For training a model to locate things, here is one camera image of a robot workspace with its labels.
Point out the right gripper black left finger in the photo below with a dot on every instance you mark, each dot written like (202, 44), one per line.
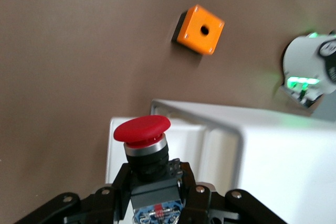
(105, 203)

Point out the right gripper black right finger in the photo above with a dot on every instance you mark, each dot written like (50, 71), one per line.
(199, 203)

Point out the red mushroom push button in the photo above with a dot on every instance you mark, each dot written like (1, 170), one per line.
(141, 129)

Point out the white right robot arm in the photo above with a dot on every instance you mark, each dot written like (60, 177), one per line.
(302, 58)

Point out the white drawer cabinet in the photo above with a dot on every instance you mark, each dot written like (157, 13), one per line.
(283, 161)

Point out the orange box with hole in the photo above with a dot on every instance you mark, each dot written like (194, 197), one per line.
(199, 31)

